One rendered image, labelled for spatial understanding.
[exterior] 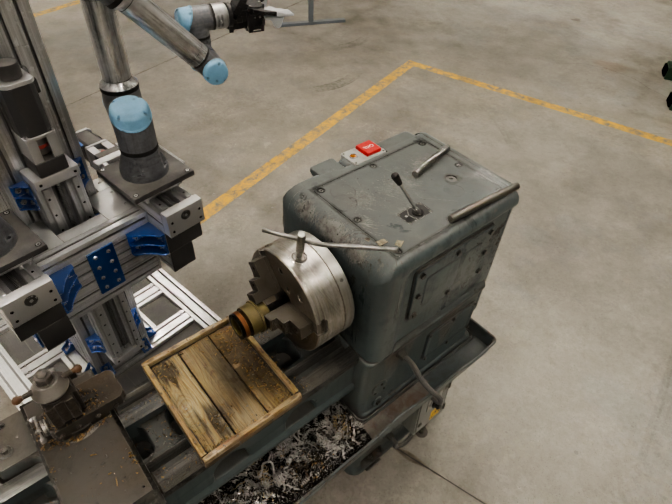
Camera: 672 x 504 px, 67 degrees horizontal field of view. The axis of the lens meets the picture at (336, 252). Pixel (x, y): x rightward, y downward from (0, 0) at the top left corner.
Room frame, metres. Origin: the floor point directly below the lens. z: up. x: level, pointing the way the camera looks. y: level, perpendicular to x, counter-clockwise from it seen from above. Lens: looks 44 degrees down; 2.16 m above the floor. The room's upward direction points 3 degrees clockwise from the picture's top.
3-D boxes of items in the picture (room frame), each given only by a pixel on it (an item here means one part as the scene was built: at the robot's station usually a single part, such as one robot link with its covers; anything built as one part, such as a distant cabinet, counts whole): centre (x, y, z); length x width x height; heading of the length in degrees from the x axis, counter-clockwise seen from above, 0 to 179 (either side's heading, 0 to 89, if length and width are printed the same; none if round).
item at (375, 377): (1.22, -0.18, 0.43); 0.60 x 0.48 x 0.86; 132
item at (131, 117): (1.36, 0.64, 1.33); 0.13 x 0.12 x 0.14; 29
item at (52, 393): (0.58, 0.62, 1.13); 0.08 x 0.08 x 0.03
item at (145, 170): (1.36, 0.64, 1.21); 0.15 x 0.15 x 0.10
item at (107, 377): (0.60, 0.60, 0.99); 0.20 x 0.10 x 0.05; 132
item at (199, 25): (1.60, 0.47, 1.56); 0.11 x 0.08 x 0.09; 119
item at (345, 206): (1.22, -0.19, 1.06); 0.59 x 0.48 x 0.39; 132
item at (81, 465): (0.53, 0.58, 0.95); 0.43 x 0.17 x 0.05; 42
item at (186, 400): (0.76, 0.30, 0.89); 0.36 x 0.30 x 0.04; 42
